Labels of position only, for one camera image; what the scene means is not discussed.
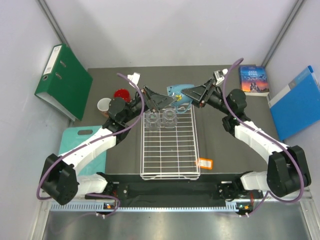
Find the orange tag card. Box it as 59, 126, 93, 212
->
195, 158, 214, 170

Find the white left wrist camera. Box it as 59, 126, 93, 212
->
127, 72, 141, 85

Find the green lever arch binder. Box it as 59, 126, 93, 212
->
34, 44, 93, 122

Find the white wire dish rack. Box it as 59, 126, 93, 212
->
140, 106, 201, 180

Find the blue mug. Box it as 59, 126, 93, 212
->
166, 84, 195, 114

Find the red mug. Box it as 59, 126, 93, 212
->
113, 88, 131, 103

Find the clear glass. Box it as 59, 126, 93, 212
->
145, 111, 161, 132
161, 108, 178, 129

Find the Jane Eyre paperback book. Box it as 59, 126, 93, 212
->
238, 65, 270, 97

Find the aluminium rail frame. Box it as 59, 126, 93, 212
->
43, 191, 311, 240

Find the pink floral mug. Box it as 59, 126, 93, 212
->
97, 97, 111, 118

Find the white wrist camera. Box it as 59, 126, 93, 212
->
213, 68, 228, 86
127, 72, 141, 85

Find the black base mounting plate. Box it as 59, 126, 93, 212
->
99, 172, 261, 201

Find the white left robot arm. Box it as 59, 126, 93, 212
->
37, 86, 176, 205

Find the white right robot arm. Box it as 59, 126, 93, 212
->
182, 82, 312, 198

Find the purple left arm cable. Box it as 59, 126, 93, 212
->
36, 72, 146, 218

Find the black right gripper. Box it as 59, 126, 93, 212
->
181, 78, 232, 116

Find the teal shirt folding board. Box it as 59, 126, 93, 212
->
58, 125, 109, 178

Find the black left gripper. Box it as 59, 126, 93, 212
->
122, 86, 177, 124

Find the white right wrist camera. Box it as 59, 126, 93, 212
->
213, 68, 228, 86

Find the blue folder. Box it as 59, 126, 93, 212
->
267, 65, 320, 141

